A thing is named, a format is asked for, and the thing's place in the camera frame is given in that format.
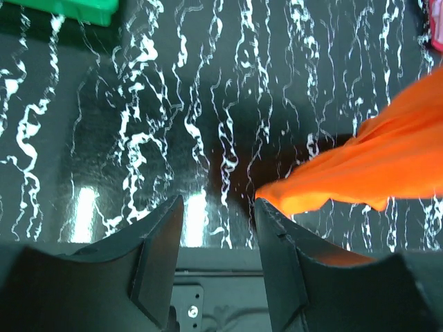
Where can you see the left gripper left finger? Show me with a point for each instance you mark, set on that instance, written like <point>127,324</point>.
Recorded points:
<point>123,282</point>

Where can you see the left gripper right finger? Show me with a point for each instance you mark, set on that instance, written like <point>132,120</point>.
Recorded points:
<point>314,285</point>

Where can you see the orange t shirt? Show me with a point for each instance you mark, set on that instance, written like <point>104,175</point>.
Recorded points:
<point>395,154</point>

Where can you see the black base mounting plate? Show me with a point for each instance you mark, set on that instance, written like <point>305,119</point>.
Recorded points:
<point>218,290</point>

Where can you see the green plastic bin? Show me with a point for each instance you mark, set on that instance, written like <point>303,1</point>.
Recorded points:
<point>98,12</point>

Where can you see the folded pink t shirt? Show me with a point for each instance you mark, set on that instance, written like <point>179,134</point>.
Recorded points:
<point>435,18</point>

